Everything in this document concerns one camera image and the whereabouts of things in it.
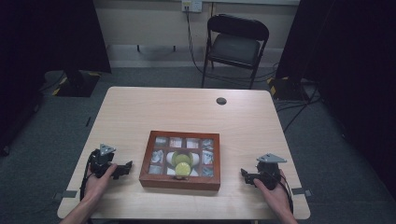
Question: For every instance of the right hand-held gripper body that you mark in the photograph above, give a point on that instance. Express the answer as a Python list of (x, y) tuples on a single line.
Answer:
[(268, 171)]

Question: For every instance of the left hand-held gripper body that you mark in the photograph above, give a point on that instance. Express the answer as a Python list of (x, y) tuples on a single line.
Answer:
[(101, 160)]

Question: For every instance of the brown wooden compartment box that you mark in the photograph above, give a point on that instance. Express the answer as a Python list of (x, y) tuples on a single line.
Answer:
[(177, 183)]

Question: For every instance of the person's left hand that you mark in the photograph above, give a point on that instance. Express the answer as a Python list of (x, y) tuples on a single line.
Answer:
[(95, 188)]

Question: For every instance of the person's right hand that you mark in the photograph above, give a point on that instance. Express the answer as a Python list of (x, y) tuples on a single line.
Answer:
[(277, 199)]

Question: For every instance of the group of small pale packets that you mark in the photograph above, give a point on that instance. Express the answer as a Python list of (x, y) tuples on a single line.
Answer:
[(157, 156)]

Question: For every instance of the grey tape strip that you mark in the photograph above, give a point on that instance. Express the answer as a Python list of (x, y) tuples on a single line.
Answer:
[(301, 191), (65, 194)]

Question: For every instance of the small black floor tape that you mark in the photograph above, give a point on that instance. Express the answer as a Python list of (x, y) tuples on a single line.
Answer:
[(88, 121)]

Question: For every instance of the white rounded object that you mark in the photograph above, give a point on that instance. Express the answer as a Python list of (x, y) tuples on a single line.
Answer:
[(170, 158)]

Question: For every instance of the round table grommet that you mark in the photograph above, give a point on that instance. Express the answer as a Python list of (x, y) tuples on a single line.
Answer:
[(221, 100)]

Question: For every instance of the black stand base yellow stripes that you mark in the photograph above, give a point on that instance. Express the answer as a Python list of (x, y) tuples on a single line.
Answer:
[(286, 88), (77, 84)]

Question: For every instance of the black folding chair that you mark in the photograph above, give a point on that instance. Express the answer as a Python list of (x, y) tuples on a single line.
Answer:
[(235, 46)]

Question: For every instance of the black curtain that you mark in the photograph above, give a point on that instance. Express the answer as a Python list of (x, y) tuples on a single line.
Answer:
[(348, 62), (46, 34)]

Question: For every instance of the white wall outlet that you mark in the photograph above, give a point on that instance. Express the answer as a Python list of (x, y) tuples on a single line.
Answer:
[(192, 5)]

